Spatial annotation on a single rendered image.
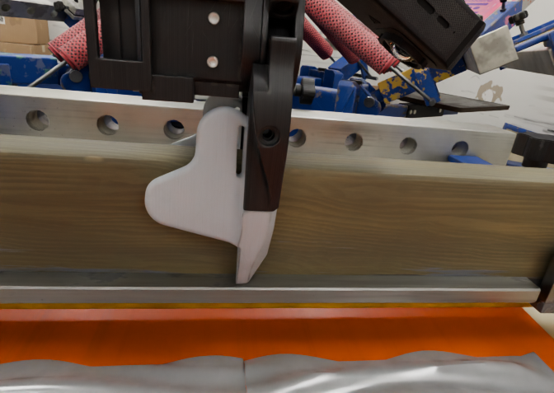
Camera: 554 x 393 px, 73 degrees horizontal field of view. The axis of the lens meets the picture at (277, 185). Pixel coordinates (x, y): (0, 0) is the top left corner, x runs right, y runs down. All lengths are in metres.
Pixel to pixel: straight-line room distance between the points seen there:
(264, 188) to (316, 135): 0.28
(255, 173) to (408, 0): 0.10
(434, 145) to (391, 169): 0.28
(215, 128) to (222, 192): 0.03
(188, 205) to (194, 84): 0.05
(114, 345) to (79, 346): 0.02
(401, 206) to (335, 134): 0.23
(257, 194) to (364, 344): 0.12
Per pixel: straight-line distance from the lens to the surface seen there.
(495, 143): 0.54
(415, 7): 0.19
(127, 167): 0.19
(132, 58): 0.17
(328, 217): 0.20
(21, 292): 0.22
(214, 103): 0.22
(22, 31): 4.30
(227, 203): 0.17
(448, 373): 0.24
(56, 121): 0.45
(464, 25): 0.20
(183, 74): 0.16
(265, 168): 0.15
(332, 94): 0.91
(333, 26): 0.85
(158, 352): 0.23
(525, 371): 0.27
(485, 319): 0.31
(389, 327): 0.26
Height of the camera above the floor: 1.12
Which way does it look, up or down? 21 degrees down
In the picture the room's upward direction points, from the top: 6 degrees clockwise
